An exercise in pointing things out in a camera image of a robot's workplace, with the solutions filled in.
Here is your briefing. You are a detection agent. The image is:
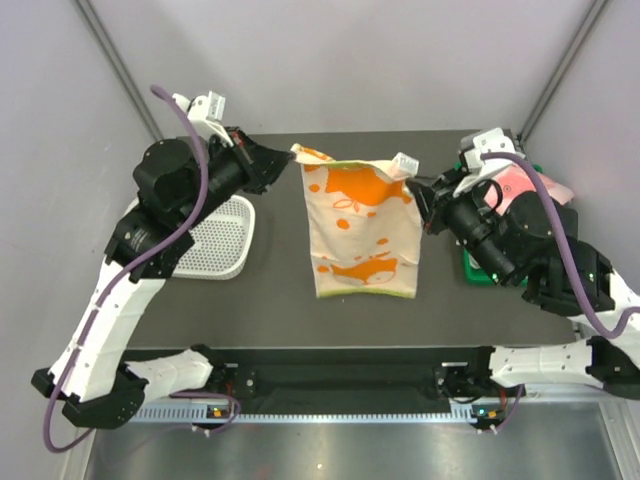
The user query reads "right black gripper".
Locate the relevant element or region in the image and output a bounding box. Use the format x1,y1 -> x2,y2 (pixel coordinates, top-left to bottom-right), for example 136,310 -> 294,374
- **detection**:
408,164 -> 516,289

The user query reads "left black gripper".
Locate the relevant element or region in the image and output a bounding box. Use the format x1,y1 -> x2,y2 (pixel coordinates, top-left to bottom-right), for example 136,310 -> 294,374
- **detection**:
178,125 -> 294,230

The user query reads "orange fox pattern towel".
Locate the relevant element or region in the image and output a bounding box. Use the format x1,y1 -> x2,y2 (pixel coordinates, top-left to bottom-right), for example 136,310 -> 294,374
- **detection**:
291,144 -> 423,299

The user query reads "pink patterned towel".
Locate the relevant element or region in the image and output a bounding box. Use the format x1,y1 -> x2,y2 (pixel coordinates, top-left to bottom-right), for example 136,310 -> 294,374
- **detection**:
484,165 -> 574,215

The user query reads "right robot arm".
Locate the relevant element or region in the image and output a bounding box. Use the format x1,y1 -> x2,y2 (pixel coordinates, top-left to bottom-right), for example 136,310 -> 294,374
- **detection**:
408,169 -> 639,400

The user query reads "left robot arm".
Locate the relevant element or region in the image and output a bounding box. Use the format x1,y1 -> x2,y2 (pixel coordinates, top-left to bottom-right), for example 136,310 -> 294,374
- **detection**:
31,127 -> 295,429

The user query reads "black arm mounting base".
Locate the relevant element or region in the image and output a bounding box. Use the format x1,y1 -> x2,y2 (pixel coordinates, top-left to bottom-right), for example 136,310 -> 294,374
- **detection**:
119,344 -> 531,416

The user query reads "white perforated plastic basket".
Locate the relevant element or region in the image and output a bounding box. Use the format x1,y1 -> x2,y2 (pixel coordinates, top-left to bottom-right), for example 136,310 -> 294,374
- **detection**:
173,195 -> 256,281

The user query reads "green plastic bin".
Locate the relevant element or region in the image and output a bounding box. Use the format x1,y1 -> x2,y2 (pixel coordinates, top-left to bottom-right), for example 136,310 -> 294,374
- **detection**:
454,159 -> 544,287

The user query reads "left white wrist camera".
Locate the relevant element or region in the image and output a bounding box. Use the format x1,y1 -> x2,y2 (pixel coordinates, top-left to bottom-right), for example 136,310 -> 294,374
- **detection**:
172,91 -> 231,144

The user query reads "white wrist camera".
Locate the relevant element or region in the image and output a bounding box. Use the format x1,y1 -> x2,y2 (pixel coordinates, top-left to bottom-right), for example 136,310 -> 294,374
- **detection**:
172,91 -> 231,144
453,128 -> 517,198

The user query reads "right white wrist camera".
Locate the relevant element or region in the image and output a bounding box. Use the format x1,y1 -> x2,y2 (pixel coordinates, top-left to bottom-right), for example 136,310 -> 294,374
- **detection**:
453,128 -> 517,198

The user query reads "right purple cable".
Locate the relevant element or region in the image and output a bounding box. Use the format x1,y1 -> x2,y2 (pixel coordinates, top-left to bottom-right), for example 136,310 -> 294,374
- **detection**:
479,152 -> 640,434

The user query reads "purple cable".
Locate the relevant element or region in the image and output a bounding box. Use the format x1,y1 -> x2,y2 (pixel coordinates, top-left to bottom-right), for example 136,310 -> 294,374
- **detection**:
479,152 -> 640,434
43,84 -> 242,454

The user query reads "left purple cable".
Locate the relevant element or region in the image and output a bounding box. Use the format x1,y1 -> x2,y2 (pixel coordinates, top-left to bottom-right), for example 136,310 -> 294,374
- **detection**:
43,84 -> 242,454

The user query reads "grey slotted cable duct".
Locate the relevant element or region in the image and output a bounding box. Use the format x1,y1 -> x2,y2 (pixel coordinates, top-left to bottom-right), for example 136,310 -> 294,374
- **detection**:
130,400 -> 498,426

